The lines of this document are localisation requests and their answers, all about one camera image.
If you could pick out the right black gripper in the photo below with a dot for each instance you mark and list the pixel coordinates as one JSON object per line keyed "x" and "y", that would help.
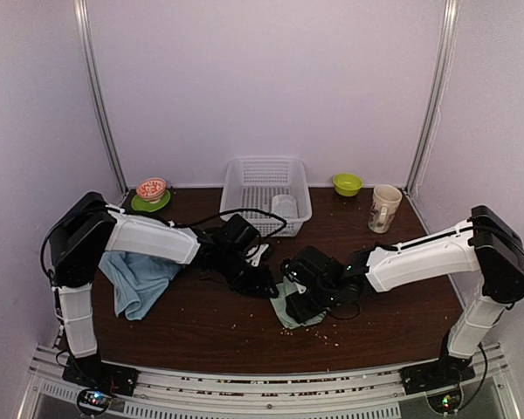
{"x": 299, "y": 312}

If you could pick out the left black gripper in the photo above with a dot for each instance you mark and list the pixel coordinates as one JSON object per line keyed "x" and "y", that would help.
{"x": 257, "y": 288}

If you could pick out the green panda towel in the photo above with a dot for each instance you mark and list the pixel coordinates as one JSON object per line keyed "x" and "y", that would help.
{"x": 285, "y": 288}

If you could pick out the white plastic basket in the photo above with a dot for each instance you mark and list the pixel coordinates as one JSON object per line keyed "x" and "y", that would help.
{"x": 251, "y": 183}

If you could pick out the light blue towel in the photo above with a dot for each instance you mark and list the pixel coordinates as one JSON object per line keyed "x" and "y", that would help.
{"x": 138, "y": 280}

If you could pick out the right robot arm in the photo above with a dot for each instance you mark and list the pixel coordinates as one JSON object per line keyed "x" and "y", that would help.
{"x": 483, "y": 243}

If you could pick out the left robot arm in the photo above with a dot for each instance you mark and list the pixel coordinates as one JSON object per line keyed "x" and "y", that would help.
{"x": 92, "y": 227}

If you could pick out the rolled grey towel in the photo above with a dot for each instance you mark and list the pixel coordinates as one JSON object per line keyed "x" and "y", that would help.
{"x": 285, "y": 206}

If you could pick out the lime green bowl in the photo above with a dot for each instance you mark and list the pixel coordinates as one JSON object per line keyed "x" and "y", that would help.
{"x": 347, "y": 185}

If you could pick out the cream printed mug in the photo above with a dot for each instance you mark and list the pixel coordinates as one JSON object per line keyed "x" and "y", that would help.
{"x": 385, "y": 202}

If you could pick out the red patterned bowl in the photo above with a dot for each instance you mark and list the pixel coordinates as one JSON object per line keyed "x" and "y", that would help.
{"x": 152, "y": 190}

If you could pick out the green plate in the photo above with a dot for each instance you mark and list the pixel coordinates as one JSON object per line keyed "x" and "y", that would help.
{"x": 139, "y": 204}

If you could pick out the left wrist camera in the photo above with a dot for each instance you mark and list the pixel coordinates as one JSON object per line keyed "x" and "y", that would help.
{"x": 258, "y": 254}

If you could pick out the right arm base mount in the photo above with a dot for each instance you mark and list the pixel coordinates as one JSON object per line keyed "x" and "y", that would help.
{"x": 441, "y": 385}

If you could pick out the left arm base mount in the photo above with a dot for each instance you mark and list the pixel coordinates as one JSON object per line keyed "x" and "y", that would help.
{"x": 96, "y": 397}

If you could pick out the front aluminium rail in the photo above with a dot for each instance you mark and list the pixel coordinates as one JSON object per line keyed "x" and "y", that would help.
{"x": 377, "y": 392}

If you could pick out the left aluminium frame post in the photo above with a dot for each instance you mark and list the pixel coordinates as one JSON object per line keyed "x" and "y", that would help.
{"x": 99, "y": 104}

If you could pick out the aluminium frame post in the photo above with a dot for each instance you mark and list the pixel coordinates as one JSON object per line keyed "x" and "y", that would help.
{"x": 99, "y": 104}
{"x": 438, "y": 85}

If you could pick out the right aluminium frame post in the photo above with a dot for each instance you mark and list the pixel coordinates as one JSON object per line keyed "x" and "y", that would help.
{"x": 438, "y": 85}

